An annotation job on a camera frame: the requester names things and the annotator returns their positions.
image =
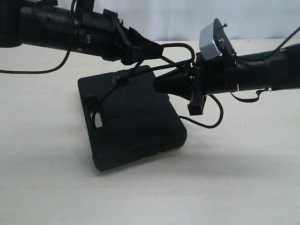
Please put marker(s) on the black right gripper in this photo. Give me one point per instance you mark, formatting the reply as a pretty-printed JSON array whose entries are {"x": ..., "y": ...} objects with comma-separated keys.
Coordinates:
[{"x": 214, "y": 76}]

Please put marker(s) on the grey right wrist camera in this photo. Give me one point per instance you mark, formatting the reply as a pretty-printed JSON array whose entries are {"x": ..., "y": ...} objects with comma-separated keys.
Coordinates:
[{"x": 214, "y": 42}]

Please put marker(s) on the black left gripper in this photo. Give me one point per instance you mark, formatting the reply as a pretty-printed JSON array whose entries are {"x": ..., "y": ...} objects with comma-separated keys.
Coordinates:
[{"x": 104, "y": 40}]

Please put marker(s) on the black plastic carrying case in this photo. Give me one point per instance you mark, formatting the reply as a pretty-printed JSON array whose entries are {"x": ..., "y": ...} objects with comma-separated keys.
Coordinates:
[{"x": 137, "y": 121}]

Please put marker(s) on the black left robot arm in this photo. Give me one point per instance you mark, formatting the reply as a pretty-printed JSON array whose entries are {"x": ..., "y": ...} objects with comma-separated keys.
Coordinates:
[{"x": 43, "y": 23}]

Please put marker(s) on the white backdrop curtain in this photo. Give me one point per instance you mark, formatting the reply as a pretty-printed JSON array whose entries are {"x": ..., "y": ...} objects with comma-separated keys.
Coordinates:
[{"x": 175, "y": 20}]

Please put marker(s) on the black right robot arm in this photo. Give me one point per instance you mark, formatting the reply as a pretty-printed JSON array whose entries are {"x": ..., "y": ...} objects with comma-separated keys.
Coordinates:
[{"x": 257, "y": 71}]

